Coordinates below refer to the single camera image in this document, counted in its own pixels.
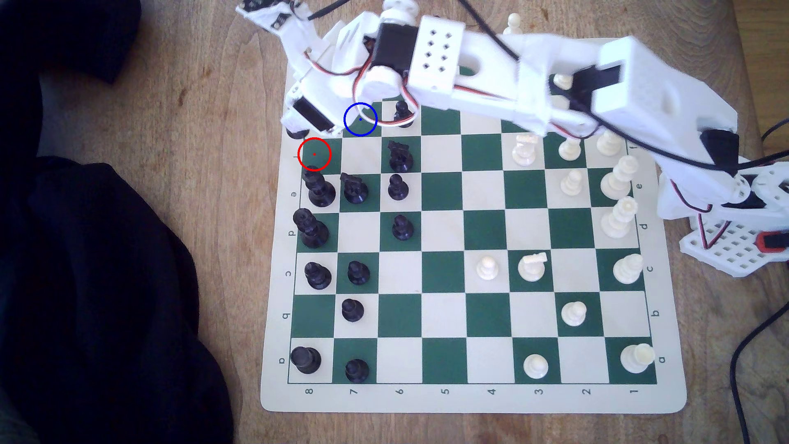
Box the white chess king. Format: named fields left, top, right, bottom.
left=600, top=155, right=640, bottom=201

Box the white perforated base plate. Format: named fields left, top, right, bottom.
left=678, top=213, right=789, bottom=278

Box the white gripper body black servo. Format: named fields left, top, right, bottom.
left=282, top=18, right=380, bottom=136

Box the red and black connector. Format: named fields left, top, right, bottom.
left=757, top=229, right=789, bottom=254

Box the white chess knight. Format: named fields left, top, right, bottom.
left=518, top=252, right=548, bottom=282
left=513, top=133, right=538, bottom=167

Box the black chess knight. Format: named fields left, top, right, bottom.
left=388, top=141, right=414, bottom=173
left=340, top=172, right=369, bottom=205

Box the green and cream chess mat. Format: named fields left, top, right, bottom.
left=259, top=37, right=688, bottom=415

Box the servo wire bundle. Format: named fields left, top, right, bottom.
left=672, top=182, right=731, bottom=250
left=305, top=49, right=426, bottom=128

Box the white chess queen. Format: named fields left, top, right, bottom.
left=600, top=196, right=639, bottom=240

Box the white chess bishop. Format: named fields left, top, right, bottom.
left=613, top=253, right=645, bottom=285
left=595, top=129, right=626, bottom=157

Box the black chess king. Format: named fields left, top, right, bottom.
left=301, top=166, right=337, bottom=208

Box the white chess rook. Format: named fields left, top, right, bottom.
left=620, top=343, right=655, bottom=375

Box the black chess rook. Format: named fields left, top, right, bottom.
left=290, top=346, right=323, bottom=375

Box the black chess bishop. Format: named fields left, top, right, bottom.
left=305, top=261, right=333, bottom=291

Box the black chess queen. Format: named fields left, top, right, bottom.
left=293, top=208, right=330, bottom=249

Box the large black cloth garment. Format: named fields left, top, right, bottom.
left=0, top=80, right=235, bottom=444

